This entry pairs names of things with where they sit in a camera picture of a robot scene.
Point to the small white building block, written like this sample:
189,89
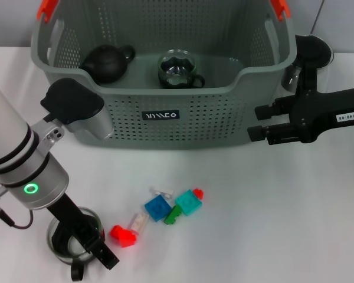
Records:
162,191

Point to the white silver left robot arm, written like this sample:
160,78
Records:
6,132

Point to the grey-green perforated storage basket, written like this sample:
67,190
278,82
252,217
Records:
194,118

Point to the glass teacup black holder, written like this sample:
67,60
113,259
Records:
59,241
177,70

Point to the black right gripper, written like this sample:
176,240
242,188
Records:
315,112

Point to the blue square building block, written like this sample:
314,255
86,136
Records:
157,207

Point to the large red building block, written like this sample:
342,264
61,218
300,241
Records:
124,236

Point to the green building block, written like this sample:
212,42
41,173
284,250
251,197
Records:
172,215

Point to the teal square building block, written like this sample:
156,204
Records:
188,202

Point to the glass carafe black lid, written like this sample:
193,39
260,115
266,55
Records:
312,50

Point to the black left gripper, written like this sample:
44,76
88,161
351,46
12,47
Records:
70,215

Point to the small red building block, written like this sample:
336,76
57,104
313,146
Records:
199,193

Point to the translucent white building block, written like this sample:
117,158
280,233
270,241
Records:
140,223

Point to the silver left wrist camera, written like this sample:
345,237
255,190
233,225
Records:
70,100

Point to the black ceramic teapot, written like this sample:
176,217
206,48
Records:
106,65

